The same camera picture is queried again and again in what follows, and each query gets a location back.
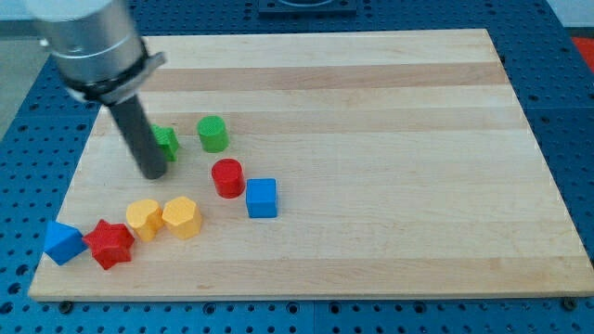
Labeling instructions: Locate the green cylinder block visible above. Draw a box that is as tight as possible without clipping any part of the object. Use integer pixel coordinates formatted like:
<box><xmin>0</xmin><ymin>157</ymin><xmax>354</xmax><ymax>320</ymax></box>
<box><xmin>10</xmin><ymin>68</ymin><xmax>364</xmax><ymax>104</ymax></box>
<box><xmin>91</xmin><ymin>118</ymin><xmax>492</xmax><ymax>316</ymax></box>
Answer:
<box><xmin>197</xmin><ymin>115</ymin><xmax>229</xmax><ymax>153</ymax></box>

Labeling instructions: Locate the green star block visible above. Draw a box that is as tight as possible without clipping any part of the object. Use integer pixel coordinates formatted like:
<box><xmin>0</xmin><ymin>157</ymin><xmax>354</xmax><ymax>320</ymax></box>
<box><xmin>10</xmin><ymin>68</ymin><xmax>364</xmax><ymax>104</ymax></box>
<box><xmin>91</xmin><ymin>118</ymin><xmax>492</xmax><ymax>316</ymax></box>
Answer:
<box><xmin>151</xmin><ymin>124</ymin><xmax>179</xmax><ymax>161</ymax></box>

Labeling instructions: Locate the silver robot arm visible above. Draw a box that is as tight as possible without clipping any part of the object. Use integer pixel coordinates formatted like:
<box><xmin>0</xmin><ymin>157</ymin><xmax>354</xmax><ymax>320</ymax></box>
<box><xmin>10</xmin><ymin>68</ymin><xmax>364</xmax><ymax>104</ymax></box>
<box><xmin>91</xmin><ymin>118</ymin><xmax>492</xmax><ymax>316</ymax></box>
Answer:
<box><xmin>25</xmin><ymin>0</ymin><xmax>166</xmax><ymax>106</ymax></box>

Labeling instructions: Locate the wooden board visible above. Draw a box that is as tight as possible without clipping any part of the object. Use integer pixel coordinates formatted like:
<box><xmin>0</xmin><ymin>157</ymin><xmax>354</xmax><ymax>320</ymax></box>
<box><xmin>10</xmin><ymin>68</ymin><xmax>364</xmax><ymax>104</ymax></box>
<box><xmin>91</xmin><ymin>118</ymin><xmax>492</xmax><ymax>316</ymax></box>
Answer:
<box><xmin>29</xmin><ymin>29</ymin><xmax>593</xmax><ymax>302</ymax></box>

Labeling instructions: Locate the red star block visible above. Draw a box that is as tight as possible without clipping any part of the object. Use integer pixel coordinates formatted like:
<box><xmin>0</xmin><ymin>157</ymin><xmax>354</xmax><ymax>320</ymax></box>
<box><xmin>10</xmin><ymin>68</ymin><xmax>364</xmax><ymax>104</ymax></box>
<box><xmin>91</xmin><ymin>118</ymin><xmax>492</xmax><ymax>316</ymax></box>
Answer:
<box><xmin>83</xmin><ymin>219</ymin><xmax>135</xmax><ymax>270</ymax></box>

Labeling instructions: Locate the blue cube block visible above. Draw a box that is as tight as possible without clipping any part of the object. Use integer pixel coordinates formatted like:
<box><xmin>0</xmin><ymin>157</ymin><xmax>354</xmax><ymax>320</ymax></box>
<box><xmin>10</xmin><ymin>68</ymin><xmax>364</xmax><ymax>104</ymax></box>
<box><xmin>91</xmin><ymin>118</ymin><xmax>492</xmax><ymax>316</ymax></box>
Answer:
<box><xmin>246</xmin><ymin>178</ymin><xmax>278</xmax><ymax>218</ymax></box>

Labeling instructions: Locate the red cylinder block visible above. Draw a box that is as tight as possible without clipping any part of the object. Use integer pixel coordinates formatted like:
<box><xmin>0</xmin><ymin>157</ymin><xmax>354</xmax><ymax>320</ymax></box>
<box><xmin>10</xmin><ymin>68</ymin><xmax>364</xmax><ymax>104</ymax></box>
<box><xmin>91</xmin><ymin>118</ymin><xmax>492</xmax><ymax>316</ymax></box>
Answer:
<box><xmin>211</xmin><ymin>159</ymin><xmax>245</xmax><ymax>199</ymax></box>

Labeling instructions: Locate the yellow hexagon block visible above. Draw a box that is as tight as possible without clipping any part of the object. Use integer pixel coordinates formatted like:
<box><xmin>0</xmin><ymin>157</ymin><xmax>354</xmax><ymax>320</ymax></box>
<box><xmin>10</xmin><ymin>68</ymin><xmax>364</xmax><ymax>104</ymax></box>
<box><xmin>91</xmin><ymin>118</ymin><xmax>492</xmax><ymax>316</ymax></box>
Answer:
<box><xmin>161</xmin><ymin>197</ymin><xmax>202</xmax><ymax>240</ymax></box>

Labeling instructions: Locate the yellow heart block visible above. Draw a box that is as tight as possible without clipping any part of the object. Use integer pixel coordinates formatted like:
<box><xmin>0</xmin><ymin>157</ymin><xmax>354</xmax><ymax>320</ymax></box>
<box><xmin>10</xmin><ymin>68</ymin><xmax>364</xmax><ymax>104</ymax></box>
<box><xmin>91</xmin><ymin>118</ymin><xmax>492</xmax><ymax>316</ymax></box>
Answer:
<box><xmin>126</xmin><ymin>199</ymin><xmax>164</xmax><ymax>242</ymax></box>

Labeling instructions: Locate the blue triangle block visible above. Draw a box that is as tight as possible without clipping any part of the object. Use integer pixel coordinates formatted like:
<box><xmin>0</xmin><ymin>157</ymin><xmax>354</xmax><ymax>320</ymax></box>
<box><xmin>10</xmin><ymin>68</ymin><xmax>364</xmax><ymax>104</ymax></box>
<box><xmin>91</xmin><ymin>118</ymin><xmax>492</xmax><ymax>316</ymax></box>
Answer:
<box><xmin>44</xmin><ymin>221</ymin><xmax>87</xmax><ymax>265</ymax></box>

